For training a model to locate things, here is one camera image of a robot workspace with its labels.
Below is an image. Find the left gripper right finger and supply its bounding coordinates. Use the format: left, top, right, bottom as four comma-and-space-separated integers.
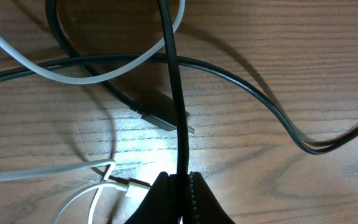
183, 172, 234, 224

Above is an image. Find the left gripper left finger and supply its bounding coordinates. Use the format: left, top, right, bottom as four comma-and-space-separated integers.
125, 172, 179, 224

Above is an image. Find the white usb cable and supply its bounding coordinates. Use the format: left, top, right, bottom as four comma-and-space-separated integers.
0, 0, 186, 224

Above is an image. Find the thick black usb cable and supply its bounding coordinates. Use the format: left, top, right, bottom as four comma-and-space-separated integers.
157, 0, 190, 187

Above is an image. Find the thin black usb cable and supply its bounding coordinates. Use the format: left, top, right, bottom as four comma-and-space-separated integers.
0, 0, 358, 156

